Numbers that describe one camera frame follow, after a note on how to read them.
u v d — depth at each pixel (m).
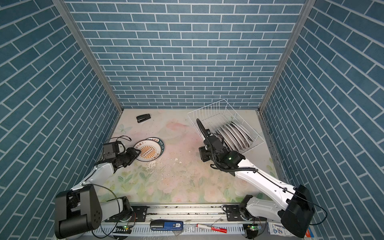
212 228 0.69
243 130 0.89
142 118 1.12
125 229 0.72
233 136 0.85
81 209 0.41
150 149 0.95
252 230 0.71
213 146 0.56
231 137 0.87
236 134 0.85
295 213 0.38
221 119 1.12
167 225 0.67
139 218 0.72
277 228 0.69
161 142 0.99
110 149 0.69
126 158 0.77
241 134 0.88
